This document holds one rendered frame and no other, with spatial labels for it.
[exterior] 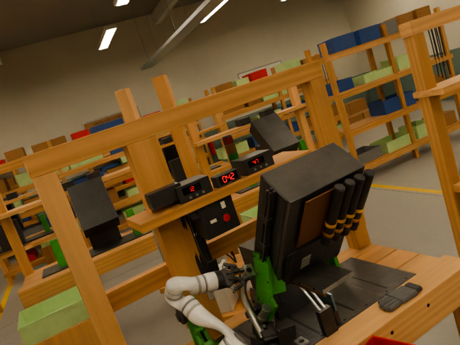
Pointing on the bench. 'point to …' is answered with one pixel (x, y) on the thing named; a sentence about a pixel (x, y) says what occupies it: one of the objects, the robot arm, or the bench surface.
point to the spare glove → (399, 296)
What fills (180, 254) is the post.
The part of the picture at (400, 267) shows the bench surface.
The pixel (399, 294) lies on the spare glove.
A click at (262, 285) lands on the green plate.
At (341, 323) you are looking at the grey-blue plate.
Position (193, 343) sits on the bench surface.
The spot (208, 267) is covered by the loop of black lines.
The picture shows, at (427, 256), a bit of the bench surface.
